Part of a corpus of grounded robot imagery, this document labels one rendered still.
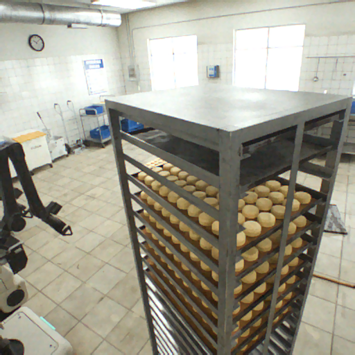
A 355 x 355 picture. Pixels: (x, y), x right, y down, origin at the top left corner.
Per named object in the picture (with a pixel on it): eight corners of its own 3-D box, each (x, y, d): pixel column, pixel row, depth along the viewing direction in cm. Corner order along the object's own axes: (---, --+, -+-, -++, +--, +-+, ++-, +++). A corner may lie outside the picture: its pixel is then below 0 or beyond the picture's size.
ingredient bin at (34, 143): (31, 177, 488) (18, 139, 455) (16, 171, 523) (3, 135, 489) (56, 167, 527) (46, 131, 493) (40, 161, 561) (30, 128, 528)
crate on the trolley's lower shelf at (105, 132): (105, 132, 678) (103, 125, 669) (116, 132, 663) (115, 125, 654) (91, 139, 633) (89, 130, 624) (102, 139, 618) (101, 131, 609)
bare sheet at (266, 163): (123, 136, 100) (123, 133, 99) (202, 118, 119) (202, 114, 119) (238, 194, 55) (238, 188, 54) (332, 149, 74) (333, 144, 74)
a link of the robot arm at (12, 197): (-17, 143, 116) (-8, 146, 110) (13, 139, 126) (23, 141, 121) (3, 229, 130) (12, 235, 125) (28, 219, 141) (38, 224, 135)
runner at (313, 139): (195, 118, 121) (195, 111, 120) (200, 117, 122) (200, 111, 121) (333, 152, 73) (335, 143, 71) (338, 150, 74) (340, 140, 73)
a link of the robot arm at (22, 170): (1, 144, 122) (11, 146, 117) (12, 140, 127) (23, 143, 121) (30, 216, 142) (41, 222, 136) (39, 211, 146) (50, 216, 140)
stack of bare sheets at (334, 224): (347, 234, 283) (347, 232, 282) (308, 229, 295) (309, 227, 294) (335, 206, 334) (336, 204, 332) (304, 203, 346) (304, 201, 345)
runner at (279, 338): (200, 271, 164) (200, 267, 163) (204, 269, 166) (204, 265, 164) (288, 351, 116) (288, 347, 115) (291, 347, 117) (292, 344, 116)
